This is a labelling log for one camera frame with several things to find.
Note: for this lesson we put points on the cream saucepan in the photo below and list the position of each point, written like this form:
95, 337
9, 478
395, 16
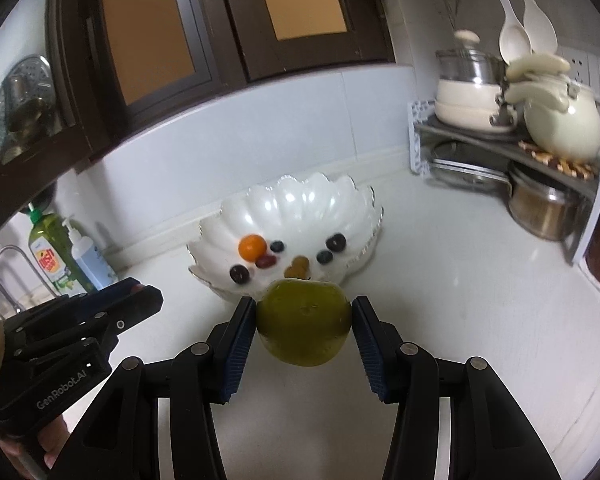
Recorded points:
465, 105

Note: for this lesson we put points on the wooden trivet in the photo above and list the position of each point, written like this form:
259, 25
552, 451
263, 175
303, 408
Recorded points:
555, 162

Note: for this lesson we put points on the person's left hand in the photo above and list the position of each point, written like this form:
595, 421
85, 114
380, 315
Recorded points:
55, 440

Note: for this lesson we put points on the green round fruit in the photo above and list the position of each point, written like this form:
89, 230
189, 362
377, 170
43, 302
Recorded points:
305, 325

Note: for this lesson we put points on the grey white corner shelf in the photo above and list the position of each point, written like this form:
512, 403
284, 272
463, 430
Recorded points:
420, 120

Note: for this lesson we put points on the green dish soap bottle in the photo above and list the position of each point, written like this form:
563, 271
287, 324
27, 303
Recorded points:
55, 255

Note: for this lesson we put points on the white scalloped bowl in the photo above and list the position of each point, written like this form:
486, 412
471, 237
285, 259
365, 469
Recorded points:
300, 210

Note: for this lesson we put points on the blueberry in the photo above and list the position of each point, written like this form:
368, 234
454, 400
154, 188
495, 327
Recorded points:
277, 246
324, 257

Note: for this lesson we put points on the black hanging pan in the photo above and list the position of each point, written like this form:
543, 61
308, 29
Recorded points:
47, 197

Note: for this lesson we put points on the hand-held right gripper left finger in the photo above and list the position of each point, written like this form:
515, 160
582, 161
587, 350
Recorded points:
237, 350

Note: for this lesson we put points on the perforated steel steamer plate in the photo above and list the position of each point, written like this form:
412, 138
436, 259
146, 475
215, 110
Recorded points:
25, 100

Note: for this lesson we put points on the white rice paddle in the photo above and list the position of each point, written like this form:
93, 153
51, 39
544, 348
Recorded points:
540, 25

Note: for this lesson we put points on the brown window frame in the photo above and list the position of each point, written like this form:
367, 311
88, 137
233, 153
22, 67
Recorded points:
230, 25

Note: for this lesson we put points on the orange tangerine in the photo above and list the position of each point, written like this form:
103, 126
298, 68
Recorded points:
252, 248

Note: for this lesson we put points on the white pump soap bottle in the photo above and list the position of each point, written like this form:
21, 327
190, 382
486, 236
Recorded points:
90, 260

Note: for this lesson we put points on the cream ceramic kettle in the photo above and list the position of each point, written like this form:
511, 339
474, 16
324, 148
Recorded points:
565, 125

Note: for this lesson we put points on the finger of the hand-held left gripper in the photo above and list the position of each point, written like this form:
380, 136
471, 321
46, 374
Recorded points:
140, 307
95, 300

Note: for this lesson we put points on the small white tray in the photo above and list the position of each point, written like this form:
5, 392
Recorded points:
597, 285

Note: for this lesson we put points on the open brown window sash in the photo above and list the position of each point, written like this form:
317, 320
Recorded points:
75, 125

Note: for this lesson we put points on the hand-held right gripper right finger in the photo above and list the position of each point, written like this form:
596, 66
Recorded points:
372, 350

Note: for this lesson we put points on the steel stock pot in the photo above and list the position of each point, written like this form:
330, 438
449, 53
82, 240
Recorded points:
545, 210

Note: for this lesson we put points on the steel steamer with glass lid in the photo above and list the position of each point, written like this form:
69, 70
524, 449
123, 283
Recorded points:
467, 65

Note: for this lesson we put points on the thin chrome faucet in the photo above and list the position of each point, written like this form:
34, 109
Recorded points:
10, 260

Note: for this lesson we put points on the small yellow fruit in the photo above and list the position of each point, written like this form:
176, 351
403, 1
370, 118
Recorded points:
293, 273
300, 262

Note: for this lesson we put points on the glass pot lid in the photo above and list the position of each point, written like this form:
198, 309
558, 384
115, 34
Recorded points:
467, 165

